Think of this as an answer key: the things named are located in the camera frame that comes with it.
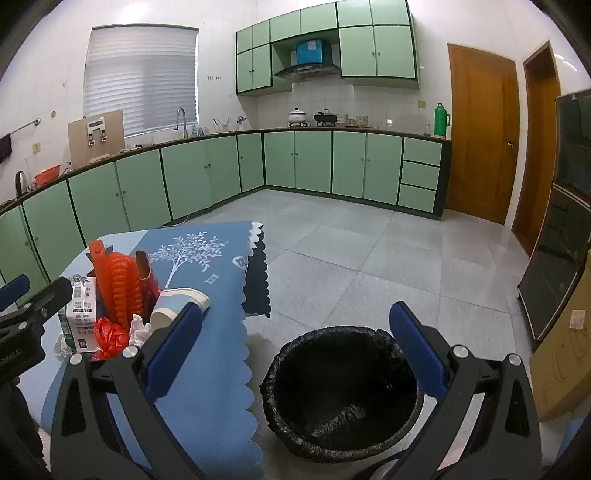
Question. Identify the white cooking pot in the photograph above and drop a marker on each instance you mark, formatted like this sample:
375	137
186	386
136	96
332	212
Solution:
298	117

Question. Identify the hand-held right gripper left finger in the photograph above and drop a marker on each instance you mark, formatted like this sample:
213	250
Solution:
173	350

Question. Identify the metal faucet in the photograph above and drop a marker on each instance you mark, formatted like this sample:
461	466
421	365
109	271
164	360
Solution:
185	129

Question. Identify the dark towel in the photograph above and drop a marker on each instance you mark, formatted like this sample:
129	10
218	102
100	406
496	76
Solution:
4	147

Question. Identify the blue box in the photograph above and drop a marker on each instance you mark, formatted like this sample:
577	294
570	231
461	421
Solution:
311	51

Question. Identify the electric kettle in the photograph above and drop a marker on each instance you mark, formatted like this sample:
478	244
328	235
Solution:
21	182

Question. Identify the utensil holder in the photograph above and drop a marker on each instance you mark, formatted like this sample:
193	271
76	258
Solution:
221	125

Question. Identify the green wall cabinets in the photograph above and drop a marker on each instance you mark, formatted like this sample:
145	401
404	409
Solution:
397	50

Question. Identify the black range hood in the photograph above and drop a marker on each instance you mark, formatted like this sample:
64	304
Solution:
304	70

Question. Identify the green base cabinets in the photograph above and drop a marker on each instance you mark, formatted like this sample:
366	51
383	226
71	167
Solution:
323	161

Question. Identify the metal towel rail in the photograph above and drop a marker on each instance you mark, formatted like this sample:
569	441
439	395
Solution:
27	125

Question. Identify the black wok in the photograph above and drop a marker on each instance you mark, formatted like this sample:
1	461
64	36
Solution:
325	118

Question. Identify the white paper cup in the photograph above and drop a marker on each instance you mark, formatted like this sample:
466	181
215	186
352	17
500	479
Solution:
178	297

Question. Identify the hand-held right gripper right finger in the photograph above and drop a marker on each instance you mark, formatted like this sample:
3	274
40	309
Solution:
415	346

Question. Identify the white milk carton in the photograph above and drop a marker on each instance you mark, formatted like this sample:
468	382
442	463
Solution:
81	318

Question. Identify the cardboard box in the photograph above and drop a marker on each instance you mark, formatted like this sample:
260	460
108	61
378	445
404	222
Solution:
563	360

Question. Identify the red plastic bag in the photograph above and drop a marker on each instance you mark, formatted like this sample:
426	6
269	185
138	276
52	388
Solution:
108	339

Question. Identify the black glass cabinet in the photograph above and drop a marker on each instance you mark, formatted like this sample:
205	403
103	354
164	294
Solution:
563	221

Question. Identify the black-lined waste bin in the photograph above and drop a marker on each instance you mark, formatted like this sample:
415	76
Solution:
323	392

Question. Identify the red basin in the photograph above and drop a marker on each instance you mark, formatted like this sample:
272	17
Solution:
46	177

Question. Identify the orange foam fruit net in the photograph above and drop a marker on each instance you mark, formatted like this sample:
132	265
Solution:
120	286

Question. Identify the person's left forearm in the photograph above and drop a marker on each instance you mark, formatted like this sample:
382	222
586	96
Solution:
16	424

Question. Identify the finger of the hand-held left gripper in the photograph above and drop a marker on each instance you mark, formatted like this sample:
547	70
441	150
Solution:
53	293
14	288

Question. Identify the white wrapper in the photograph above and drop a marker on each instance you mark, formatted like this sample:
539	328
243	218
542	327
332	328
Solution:
61	346

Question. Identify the green thermos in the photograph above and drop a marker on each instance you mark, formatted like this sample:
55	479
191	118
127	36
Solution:
441	121

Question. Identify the white tissue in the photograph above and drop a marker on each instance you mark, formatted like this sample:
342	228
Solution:
138	330

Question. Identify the blue tree print tablecloth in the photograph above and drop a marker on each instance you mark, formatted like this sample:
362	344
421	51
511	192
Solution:
207	286

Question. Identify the wooden door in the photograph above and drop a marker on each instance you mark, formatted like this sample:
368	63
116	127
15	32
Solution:
480	138
538	161

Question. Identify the white window blind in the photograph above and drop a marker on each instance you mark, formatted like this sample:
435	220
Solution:
138	78

